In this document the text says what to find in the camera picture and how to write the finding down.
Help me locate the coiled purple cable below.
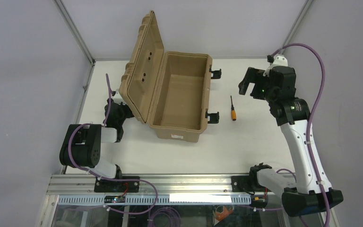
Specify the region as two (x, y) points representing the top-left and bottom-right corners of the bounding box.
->
(147, 206), (182, 227)

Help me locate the orange object under table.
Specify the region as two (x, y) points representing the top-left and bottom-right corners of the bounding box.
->
(214, 205), (234, 221)

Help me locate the white slotted cable duct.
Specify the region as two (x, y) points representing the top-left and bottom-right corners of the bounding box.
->
(58, 193), (251, 206)

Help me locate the aluminium frame rail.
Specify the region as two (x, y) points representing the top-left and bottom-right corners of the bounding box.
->
(46, 174), (328, 196)

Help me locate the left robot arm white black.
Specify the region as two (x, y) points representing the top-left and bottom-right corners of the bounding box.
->
(59, 99), (134, 179)

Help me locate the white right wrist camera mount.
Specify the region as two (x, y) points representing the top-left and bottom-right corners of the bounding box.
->
(263, 54), (288, 77)

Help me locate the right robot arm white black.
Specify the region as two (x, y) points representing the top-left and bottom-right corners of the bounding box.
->
(238, 66), (344, 217)

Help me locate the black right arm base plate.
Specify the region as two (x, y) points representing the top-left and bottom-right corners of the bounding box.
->
(231, 175), (265, 194)

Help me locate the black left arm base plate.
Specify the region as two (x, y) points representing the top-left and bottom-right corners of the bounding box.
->
(94, 176), (140, 193)

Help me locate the orange handled screwdriver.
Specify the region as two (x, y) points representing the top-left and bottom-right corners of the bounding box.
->
(230, 95), (237, 121)

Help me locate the tan plastic toolbox bin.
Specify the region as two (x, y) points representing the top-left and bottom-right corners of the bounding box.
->
(119, 11), (222, 143)

